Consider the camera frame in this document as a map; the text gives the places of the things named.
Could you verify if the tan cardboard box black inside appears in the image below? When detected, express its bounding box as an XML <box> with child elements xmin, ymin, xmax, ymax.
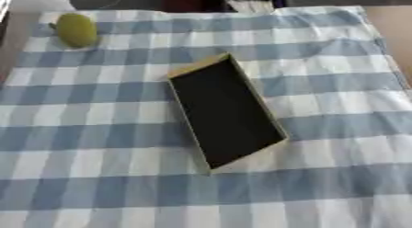
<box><xmin>164</xmin><ymin>51</ymin><xmax>292</xmax><ymax>176</ymax></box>

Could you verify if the yellow-green toy fruit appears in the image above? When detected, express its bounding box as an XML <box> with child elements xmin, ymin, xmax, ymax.
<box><xmin>48</xmin><ymin>12</ymin><xmax>100</xmax><ymax>49</ymax></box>

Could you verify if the person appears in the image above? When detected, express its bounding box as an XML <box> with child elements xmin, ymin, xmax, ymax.
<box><xmin>159</xmin><ymin>0</ymin><xmax>289</xmax><ymax>13</ymax></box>

